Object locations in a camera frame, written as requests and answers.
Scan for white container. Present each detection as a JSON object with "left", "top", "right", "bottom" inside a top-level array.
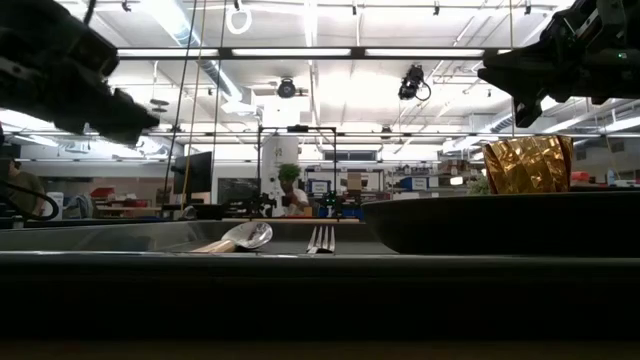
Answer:
[{"left": 44, "top": 191, "right": 66, "bottom": 222}]

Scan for wooden handled metal spoon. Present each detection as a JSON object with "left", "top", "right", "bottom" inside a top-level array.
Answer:
[{"left": 190, "top": 221, "right": 275, "bottom": 254}]

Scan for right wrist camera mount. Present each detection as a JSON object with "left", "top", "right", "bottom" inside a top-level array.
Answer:
[{"left": 574, "top": 0, "right": 632, "bottom": 47}]

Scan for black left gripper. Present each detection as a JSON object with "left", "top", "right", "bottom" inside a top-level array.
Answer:
[{"left": 0, "top": 0, "right": 161, "bottom": 147}]

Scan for dark green potted plant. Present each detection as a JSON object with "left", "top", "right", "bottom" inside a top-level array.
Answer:
[{"left": 277, "top": 162, "right": 303, "bottom": 183}]

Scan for person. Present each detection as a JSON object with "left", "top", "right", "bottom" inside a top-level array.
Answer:
[
  {"left": 0, "top": 158, "right": 48, "bottom": 218},
  {"left": 277, "top": 178, "right": 312, "bottom": 218}
]

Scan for black metal rig frame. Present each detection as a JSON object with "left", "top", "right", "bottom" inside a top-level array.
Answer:
[{"left": 256, "top": 124, "right": 339, "bottom": 219}]

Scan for gold faceted cup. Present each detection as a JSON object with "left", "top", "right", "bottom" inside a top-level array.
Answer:
[{"left": 481, "top": 134, "right": 575, "bottom": 196}]

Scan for white hanging ring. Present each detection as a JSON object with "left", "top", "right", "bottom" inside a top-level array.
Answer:
[{"left": 225, "top": 3, "right": 253, "bottom": 36}]

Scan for overhead light bar frame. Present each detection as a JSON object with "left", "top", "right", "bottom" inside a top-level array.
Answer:
[{"left": 116, "top": 46, "right": 513, "bottom": 62}]

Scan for round black ceiling camera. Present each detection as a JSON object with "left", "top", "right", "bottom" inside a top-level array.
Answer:
[{"left": 276, "top": 77, "right": 298, "bottom": 100}]

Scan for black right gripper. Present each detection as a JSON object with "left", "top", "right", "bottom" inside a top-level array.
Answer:
[{"left": 477, "top": 0, "right": 602, "bottom": 129}]

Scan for yellow hanging cable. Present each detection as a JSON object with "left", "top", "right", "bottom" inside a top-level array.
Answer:
[{"left": 180, "top": 0, "right": 208, "bottom": 204}]

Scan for black hanging cable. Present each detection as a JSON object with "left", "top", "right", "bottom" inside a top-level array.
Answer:
[{"left": 163, "top": 0, "right": 200, "bottom": 194}]

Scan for black ceiling camera with cable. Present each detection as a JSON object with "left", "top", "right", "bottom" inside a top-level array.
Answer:
[{"left": 397, "top": 64, "right": 433, "bottom": 102}]

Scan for black computer monitor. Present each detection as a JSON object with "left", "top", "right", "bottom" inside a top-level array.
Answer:
[{"left": 171, "top": 151, "right": 214, "bottom": 197}]

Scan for metal fork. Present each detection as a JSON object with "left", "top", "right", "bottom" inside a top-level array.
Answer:
[{"left": 305, "top": 224, "right": 337, "bottom": 256}]

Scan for dark metal serving tray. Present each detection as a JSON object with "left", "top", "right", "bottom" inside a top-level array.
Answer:
[{"left": 0, "top": 219, "right": 640, "bottom": 345}]

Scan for black round plate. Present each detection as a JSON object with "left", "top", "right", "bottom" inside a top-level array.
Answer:
[{"left": 360, "top": 189, "right": 640, "bottom": 259}]

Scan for black looped cable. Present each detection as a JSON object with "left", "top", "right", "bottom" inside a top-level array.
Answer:
[{"left": 0, "top": 178, "right": 62, "bottom": 223}]

